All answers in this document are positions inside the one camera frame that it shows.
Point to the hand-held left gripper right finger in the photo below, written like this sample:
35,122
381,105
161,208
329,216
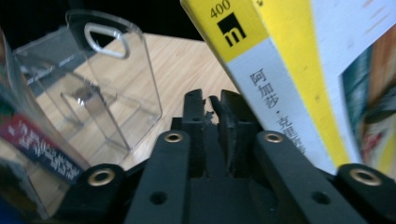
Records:
236,124

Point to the red illustrated book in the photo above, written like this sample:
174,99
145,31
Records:
31,140

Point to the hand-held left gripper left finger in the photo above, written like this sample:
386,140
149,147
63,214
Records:
193,124

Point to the yellow and white book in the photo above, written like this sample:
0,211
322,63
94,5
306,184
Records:
280,62

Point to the clear acrylic book rack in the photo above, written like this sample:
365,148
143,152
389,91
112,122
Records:
124,93

